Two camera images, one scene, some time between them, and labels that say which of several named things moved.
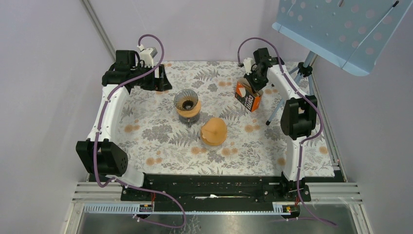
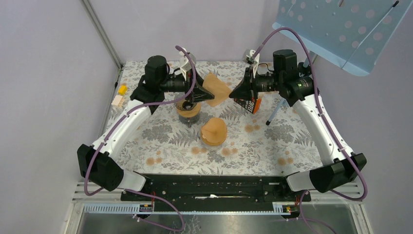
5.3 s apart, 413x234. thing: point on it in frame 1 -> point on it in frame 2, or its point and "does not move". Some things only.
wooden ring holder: x=192 y=112 does not move
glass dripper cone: x=185 y=100 does not move
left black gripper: x=159 y=84 -> x=199 y=93
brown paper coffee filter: x=214 y=131 does not move
